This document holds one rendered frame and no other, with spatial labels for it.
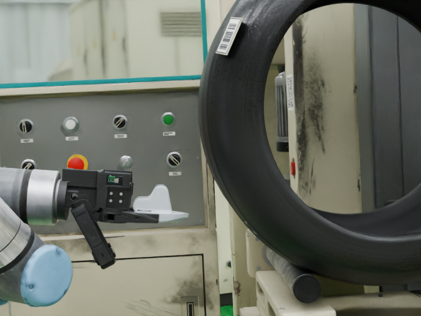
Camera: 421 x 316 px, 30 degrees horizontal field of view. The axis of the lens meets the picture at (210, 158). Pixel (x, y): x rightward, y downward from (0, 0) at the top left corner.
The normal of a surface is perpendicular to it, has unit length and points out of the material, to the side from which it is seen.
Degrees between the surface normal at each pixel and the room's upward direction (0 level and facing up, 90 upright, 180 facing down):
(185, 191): 90
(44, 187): 61
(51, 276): 93
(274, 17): 83
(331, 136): 90
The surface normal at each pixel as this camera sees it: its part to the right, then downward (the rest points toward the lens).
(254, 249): 0.05, 0.05
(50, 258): 0.78, 0.04
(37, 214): 0.00, 0.58
